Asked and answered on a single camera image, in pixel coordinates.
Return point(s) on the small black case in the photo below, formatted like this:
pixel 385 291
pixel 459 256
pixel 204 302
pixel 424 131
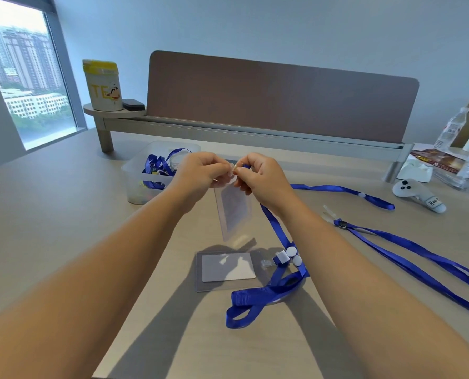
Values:
pixel 133 104

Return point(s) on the white canister with yellow lid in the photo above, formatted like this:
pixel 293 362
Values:
pixel 102 86

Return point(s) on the person's right thumb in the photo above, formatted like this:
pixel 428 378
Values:
pixel 243 176

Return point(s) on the window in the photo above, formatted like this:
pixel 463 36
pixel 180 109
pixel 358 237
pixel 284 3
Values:
pixel 25 74

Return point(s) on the person's left hand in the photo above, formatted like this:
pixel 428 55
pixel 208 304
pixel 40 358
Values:
pixel 197 173

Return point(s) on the white handheld controller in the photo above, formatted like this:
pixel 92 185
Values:
pixel 416 193

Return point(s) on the clear plastic storage box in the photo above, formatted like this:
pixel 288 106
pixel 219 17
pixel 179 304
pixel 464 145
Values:
pixel 134 185

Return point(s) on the person's left forearm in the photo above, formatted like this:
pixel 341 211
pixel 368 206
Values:
pixel 100 280

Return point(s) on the brown desk divider panel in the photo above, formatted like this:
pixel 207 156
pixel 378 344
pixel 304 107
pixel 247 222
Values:
pixel 282 98

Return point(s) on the grey desk shelf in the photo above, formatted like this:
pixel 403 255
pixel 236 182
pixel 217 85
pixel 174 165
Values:
pixel 238 134

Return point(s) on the clear water bottle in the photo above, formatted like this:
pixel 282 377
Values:
pixel 451 130

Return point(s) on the person's left thumb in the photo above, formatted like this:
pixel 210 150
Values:
pixel 223 175

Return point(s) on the clear plastic badge holder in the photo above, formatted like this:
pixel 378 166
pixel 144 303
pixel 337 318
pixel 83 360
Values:
pixel 234 217
pixel 234 286

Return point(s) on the person's right hand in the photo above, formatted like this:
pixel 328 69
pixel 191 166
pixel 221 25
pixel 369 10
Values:
pixel 268 181

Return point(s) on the person's right forearm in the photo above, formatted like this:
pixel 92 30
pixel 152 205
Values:
pixel 368 296

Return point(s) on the printed dark leaflet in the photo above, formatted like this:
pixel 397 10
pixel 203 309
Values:
pixel 439 158

